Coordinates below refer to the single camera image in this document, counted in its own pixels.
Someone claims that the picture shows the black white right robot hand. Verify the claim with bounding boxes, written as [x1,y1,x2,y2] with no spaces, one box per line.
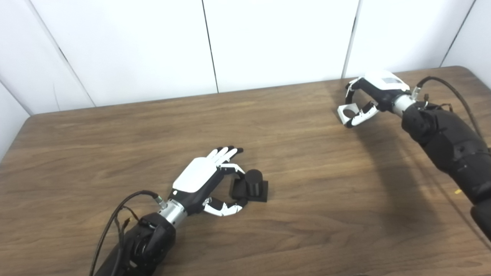
[344,70,411,129]

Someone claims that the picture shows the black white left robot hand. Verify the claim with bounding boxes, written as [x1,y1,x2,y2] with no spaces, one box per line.
[167,146,248,217]

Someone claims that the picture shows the white square piece with hole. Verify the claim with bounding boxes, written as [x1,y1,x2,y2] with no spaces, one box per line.
[337,103,362,127]

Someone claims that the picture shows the black peg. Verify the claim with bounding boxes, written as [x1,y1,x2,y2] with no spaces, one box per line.
[229,169,269,203]

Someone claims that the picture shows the thin right arm wires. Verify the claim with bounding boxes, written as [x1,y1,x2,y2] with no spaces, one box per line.
[422,99,454,114]

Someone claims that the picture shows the thin arm wires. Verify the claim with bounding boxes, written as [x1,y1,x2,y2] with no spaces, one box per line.
[422,99,454,114]
[114,206,141,236]

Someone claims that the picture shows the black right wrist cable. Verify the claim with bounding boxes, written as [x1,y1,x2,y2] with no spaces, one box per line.
[412,76,491,152]

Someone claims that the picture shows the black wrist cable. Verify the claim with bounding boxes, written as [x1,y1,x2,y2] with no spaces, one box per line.
[412,76,491,152]
[89,191,168,276]

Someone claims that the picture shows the thin left arm wires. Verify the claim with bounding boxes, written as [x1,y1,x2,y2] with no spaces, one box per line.
[114,206,141,236]

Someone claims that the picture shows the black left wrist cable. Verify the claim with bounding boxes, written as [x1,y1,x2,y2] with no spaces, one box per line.
[89,191,168,276]

